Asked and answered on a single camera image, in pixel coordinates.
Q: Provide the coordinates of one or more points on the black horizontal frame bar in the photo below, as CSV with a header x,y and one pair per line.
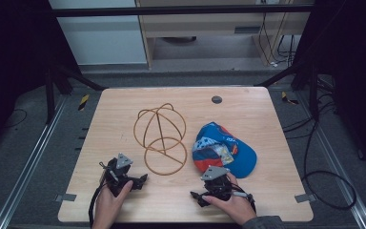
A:
x,y
171,11

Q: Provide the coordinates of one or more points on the black metal frame strut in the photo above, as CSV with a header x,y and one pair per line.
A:
x,y
49,95
313,92

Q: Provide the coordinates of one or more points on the blue baseball cap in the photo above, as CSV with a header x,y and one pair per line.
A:
x,y
235,152

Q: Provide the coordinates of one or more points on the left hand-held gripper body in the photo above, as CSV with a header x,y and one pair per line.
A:
x,y
116,178

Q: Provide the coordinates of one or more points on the grey tape strip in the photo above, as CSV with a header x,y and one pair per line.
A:
x,y
305,197
66,197

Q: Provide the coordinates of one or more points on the aluminium floor rail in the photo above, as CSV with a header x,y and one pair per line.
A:
x,y
28,165
340,171

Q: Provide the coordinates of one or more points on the person's left hand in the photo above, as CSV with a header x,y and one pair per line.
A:
x,y
106,206

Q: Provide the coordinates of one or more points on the yellow black striped tape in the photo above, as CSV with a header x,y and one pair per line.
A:
x,y
287,98
83,102

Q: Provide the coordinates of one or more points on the white cabinet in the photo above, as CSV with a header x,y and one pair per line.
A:
x,y
101,41

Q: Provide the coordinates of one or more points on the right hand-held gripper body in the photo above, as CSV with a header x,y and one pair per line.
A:
x,y
217,187

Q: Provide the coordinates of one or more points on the person's right hand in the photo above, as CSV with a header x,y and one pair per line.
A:
x,y
235,206

